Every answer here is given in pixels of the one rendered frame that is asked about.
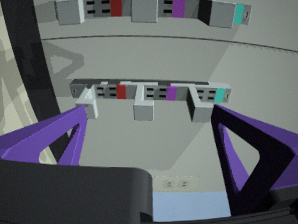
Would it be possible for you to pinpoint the light grey panel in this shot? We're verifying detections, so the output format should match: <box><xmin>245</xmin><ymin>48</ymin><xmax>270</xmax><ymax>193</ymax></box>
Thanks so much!
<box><xmin>0</xmin><ymin>0</ymin><xmax>298</xmax><ymax>193</ymax></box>

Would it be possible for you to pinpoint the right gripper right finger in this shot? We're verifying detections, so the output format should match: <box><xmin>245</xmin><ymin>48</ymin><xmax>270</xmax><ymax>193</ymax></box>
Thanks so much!
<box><xmin>211</xmin><ymin>104</ymin><xmax>298</xmax><ymax>216</ymax></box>

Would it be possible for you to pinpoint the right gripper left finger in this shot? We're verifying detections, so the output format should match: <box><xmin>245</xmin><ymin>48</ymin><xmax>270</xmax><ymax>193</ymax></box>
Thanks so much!
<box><xmin>0</xmin><ymin>105</ymin><xmax>87</xmax><ymax>166</ymax></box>

